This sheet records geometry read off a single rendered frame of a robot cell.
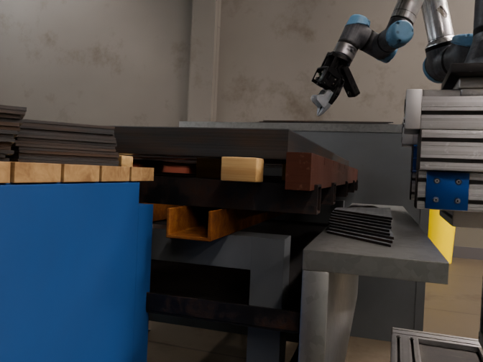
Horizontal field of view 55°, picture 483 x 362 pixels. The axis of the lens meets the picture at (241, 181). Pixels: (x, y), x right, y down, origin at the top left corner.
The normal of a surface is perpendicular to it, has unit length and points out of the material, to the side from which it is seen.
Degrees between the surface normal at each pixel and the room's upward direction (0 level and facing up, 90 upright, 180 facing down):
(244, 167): 90
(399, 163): 90
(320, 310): 90
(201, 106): 90
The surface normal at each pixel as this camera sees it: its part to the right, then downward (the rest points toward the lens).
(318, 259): -0.29, 0.00
